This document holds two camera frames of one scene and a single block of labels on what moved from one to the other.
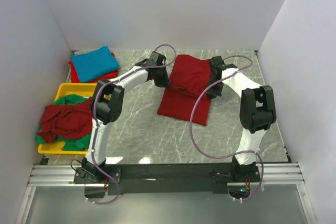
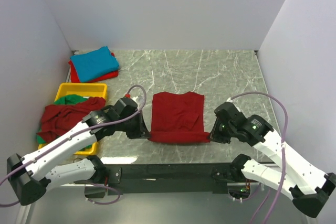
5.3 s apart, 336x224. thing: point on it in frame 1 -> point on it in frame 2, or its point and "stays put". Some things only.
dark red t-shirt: x=189 y=76 -> x=178 y=118
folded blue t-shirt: x=90 y=64 stays put
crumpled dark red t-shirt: x=70 y=121 stays put
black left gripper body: x=161 y=78 -> x=133 y=126
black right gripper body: x=215 y=91 -> x=222 y=135
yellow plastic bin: x=85 y=89 stays put
